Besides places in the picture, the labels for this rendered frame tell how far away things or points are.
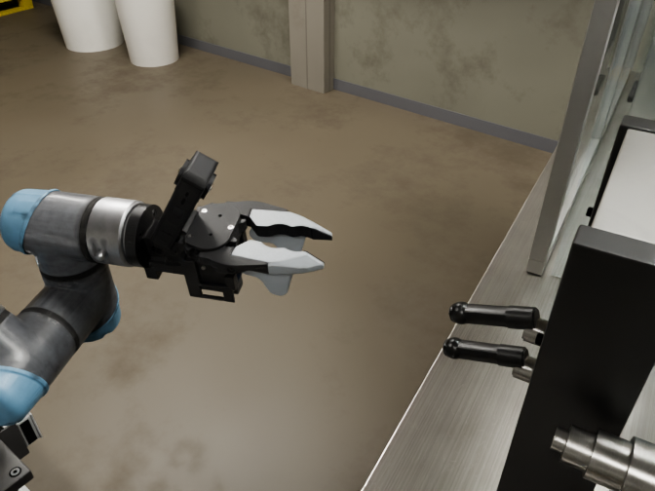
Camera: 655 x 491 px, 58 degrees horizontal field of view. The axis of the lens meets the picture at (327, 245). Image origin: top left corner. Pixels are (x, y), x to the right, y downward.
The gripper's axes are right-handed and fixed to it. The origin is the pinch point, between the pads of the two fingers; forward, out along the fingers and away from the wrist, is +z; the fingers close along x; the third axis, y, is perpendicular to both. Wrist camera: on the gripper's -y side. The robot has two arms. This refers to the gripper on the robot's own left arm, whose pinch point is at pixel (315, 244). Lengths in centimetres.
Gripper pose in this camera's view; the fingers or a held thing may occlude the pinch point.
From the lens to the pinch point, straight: 60.7
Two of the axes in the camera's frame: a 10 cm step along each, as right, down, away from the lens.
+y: 0.3, 7.2, 7.0
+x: -2.1, 6.9, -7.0
